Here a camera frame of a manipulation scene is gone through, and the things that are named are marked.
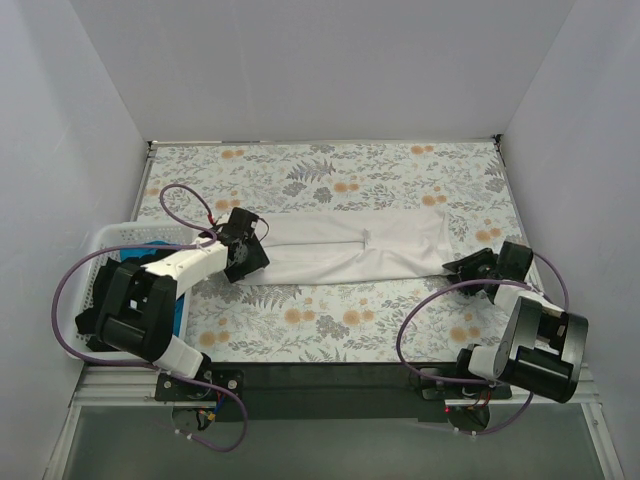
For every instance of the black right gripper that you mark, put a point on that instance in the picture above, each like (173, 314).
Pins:
(467, 267)

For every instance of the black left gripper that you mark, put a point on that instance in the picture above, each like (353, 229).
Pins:
(251, 260)

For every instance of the white t shirt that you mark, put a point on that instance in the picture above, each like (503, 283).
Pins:
(339, 247)

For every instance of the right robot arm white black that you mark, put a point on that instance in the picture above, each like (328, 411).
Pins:
(542, 347)

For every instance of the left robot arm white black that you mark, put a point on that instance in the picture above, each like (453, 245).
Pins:
(205, 256)

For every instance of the blue t shirt in basket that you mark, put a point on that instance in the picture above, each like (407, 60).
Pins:
(151, 253)

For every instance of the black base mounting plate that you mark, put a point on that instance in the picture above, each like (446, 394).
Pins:
(335, 391)

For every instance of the black t shirt in basket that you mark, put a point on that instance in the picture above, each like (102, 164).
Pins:
(95, 310)

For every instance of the white plastic laundry basket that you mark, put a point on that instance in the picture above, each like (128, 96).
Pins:
(81, 282)

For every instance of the aluminium front rail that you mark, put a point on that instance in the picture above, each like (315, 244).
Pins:
(120, 437)

